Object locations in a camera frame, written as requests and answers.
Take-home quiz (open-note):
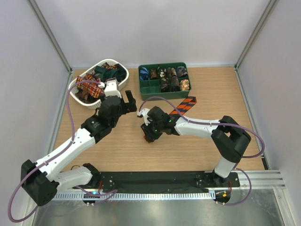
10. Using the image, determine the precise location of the orange navy striped tie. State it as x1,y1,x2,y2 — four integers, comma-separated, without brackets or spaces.
143,96,197,143

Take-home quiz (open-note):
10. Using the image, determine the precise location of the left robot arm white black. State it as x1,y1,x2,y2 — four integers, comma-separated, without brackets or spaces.
21,90,137,206

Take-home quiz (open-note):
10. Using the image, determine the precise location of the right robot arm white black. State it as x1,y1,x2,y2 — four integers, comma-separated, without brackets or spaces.
137,106,251,186

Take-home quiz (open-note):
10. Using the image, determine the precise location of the dark green tie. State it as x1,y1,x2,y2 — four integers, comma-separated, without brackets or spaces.
94,63,127,82

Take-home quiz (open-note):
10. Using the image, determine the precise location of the red yellow patterned tie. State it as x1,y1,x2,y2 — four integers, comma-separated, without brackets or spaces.
76,73,100,89

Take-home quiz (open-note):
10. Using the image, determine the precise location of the brown camouflage rolled tie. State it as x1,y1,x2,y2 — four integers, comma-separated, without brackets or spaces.
149,68,158,80

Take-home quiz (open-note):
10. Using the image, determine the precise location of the dark floral rolled tie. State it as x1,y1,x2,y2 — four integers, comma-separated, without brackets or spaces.
158,67,170,92

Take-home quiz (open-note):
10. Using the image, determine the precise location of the white plastic basket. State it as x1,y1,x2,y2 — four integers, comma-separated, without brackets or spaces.
69,59,129,110

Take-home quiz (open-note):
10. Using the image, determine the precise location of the green divided organizer tray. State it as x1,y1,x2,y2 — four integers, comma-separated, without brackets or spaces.
138,62,192,100

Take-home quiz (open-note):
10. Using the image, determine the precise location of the beige red rolled tie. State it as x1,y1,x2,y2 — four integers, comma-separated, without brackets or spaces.
179,79,190,91

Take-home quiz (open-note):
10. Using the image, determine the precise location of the blue grey rolled tie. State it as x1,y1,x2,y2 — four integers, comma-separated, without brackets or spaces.
176,66,188,78

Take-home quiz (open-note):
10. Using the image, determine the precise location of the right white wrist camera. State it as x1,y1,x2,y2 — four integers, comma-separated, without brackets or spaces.
137,108,152,126

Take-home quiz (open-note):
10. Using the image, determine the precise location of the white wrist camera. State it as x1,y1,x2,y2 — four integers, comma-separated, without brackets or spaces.
104,79,122,98
137,108,152,126

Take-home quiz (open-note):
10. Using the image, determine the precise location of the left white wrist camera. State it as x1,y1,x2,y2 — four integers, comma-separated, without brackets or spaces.
104,79,122,98

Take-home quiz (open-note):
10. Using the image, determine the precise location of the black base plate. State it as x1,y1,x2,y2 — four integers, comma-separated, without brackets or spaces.
100,171,240,194

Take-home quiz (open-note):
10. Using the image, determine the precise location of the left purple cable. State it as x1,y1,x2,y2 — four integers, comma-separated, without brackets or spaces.
7,80,118,223

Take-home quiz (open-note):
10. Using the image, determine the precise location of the purple cable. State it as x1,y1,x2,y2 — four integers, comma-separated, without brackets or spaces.
7,80,118,223
138,96,266,207

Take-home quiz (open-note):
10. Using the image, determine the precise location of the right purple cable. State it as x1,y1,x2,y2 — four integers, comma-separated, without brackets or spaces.
138,96,266,207

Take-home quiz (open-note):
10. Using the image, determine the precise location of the slotted grey cable duct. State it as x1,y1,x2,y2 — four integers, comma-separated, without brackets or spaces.
52,191,215,201

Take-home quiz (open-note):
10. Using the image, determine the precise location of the left aluminium frame post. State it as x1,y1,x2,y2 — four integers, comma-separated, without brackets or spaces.
27,0,74,154

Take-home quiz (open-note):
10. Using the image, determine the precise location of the aluminium frame post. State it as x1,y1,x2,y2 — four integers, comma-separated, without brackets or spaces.
235,0,279,169
27,0,74,154

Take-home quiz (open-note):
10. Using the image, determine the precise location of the right aluminium frame post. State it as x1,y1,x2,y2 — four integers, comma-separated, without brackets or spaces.
235,0,279,169

